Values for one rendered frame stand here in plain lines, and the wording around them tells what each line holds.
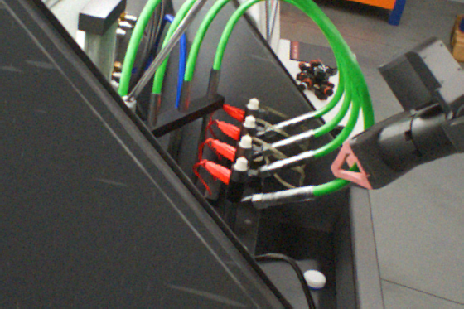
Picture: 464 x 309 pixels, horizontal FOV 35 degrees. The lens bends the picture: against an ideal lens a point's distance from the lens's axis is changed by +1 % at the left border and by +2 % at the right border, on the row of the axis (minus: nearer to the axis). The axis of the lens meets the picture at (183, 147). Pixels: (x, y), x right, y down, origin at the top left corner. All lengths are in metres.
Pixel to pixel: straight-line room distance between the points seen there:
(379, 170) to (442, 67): 0.15
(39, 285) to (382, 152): 0.42
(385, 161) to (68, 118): 0.38
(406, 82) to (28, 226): 0.44
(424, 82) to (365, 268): 0.51
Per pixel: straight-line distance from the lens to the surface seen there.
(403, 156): 0.87
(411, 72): 0.81
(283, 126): 1.34
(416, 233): 3.35
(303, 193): 0.99
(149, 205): 0.77
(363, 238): 1.33
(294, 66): 1.94
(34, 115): 0.76
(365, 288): 1.21
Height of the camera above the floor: 1.63
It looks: 28 degrees down
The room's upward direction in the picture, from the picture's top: 10 degrees clockwise
